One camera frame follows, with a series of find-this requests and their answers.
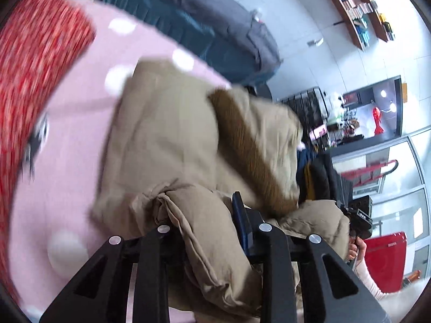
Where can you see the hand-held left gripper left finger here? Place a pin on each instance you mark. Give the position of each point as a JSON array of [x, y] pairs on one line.
[[158, 249]]

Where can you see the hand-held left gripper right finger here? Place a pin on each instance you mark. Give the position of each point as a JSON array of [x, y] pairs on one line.
[[239, 215]]

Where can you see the tan padded coat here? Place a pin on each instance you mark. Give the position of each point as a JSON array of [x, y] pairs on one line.
[[188, 161]]

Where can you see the person's right forearm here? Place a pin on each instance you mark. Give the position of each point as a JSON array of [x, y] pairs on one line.
[[370, 282]]

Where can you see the person's right hand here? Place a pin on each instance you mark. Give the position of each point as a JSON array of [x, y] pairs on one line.
[[355, 250]]

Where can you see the red box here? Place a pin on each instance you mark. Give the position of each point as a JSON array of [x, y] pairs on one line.
[[387, 262]]

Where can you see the dark jacket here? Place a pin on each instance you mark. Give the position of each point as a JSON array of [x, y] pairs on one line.
[[323, 175]]

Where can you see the red figurine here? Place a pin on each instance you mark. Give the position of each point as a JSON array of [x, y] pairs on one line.
[[378, 121]]

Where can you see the pink dotted blanket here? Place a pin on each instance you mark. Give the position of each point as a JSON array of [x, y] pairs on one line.
[[77, 175]]

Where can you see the black display cabinet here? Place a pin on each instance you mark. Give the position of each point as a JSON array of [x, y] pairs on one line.
[[370, 97]]

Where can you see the red floral blanket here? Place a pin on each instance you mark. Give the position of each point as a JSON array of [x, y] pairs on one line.
[[30, 84]]

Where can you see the red cart frame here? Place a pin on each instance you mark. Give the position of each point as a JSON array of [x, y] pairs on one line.
[[370, 173]]

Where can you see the wooden wall shelf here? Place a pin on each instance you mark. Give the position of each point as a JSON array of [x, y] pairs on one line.
[[373, 3], [346, 10]]

